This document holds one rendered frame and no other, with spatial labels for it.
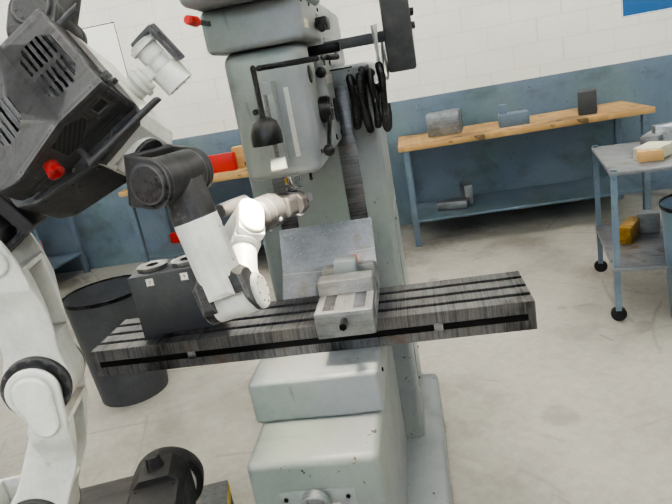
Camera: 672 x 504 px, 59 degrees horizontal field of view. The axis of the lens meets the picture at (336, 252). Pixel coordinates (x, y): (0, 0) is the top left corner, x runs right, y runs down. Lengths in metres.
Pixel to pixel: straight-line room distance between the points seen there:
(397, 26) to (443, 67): 4.02
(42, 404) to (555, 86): 5.21
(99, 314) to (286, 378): 1.92
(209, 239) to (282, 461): 0.58
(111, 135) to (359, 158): 0.96
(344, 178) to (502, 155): 4.02
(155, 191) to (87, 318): 2.29
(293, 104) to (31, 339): 0.79
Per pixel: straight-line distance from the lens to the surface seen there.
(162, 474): 1.75
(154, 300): 1.78
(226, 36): 1.49
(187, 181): 1.16
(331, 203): 2.00
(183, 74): 1.30
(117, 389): 3.54
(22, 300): 1.37
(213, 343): 1.70
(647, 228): 4.02
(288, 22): 1.46
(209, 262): 1.17
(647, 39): 6.14
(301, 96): 1.49
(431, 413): 2.47
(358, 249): 1.98
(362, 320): 1.49
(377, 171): 1.96
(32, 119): 1.18
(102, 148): 1.18
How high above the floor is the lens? 1.54
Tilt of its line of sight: 16 degrees down
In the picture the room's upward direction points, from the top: 10 degrees counter-clockwise
